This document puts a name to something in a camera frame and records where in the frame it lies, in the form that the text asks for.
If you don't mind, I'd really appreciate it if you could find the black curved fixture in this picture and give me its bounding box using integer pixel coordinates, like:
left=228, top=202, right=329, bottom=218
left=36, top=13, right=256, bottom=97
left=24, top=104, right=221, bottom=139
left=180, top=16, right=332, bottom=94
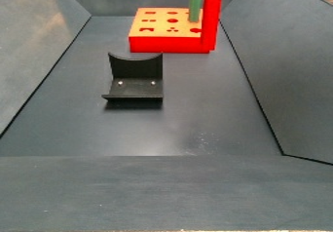
left=101, top=54, right=164, bottom=100

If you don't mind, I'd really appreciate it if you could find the green star-shaped peg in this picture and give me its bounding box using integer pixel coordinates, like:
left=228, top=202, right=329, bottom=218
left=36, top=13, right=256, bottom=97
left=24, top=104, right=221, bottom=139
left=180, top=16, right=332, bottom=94
left=189, top=0, right=201, bottom=22

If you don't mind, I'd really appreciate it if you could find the red arch-shaped bar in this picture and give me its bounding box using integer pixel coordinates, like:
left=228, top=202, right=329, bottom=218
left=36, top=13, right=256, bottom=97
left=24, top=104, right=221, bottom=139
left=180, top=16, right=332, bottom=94
left=200, top=0, right=221, bottom=53

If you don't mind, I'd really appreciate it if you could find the red block with shaped holes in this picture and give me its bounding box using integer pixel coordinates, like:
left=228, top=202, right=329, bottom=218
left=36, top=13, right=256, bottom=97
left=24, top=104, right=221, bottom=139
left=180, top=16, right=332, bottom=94
left=129, top=8, right=210, bottom=54

